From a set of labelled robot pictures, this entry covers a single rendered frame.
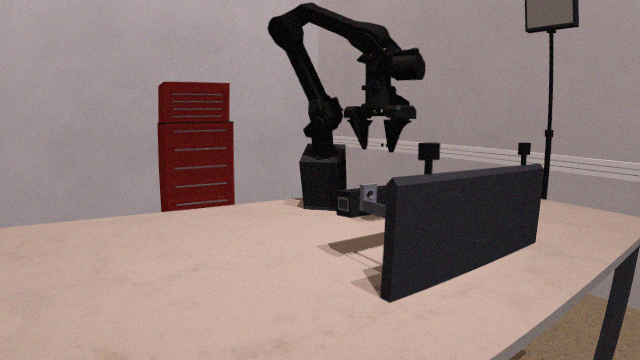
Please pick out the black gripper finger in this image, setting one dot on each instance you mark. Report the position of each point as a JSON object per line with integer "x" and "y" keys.
{"x": 361, "y": 128}
{"x": 393, "y": 131}

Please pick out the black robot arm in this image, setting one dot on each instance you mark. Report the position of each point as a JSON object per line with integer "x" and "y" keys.
{"x": 367, "y": 37}

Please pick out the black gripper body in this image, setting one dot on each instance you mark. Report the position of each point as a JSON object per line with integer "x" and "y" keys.
{"x": 378, "y": 94}

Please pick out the black rectangular panel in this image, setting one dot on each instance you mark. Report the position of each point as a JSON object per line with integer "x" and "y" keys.
{"x": 441, "y": 226}

